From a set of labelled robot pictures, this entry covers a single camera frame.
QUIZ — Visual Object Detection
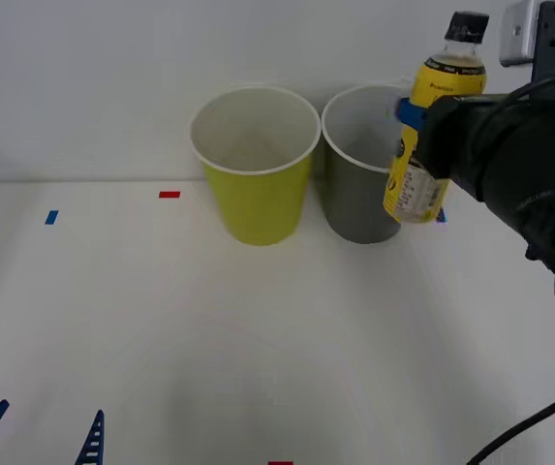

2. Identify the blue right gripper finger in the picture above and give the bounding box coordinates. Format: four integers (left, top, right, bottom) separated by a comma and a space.
386, 95, 427, 132

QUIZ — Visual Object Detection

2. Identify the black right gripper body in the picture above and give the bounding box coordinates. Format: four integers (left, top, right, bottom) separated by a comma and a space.
416, 94, 490, 201

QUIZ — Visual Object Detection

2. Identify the yellow bottle with black cap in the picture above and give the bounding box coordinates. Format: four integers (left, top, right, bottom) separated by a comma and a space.
382, 10, 491, 225

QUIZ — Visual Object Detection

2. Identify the grey plastic bin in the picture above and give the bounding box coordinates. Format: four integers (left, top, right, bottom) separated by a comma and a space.
321, 81, 416, 245

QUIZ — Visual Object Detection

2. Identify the yellow-green plastic bin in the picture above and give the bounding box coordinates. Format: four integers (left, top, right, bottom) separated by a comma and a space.
189, 86, 321, 247

